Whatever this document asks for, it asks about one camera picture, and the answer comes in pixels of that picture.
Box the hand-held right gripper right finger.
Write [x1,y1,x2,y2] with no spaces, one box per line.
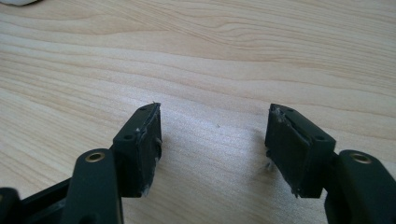
[264,103,396,224]

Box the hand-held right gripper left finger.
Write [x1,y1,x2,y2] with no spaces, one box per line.
[61,102,163,224]

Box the white object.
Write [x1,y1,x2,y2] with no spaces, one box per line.
[2,0,39,7]

